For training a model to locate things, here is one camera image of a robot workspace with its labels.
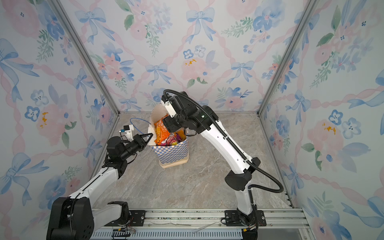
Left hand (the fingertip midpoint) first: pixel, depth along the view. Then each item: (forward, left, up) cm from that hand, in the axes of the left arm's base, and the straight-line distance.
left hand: (153, 133), depth 78 cm
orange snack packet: (0, -5, +1) cm, 5 cm away
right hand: (0, -10, +12) cm, 15 cm away
